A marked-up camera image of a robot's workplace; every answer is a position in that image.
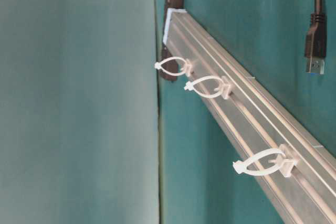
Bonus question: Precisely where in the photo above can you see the black USB cable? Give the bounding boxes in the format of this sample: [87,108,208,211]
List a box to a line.
[304,0,328,74]

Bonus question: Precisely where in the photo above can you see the black USB hub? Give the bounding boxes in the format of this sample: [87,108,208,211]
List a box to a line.
[160,0,184,82]

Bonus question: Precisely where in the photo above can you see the white ring near hub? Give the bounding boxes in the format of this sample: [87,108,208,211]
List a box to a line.
[154,56,195,78]

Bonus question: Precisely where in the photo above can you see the white middle ring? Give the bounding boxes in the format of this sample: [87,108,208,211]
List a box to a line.
[184,75,233,100]

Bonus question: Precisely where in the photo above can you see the aluminium extrusion rail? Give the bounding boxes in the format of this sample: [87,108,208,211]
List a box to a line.
[163,8,335,223]

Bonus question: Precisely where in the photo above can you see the white ring far end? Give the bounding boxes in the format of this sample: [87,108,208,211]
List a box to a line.
[232,144,300,178]

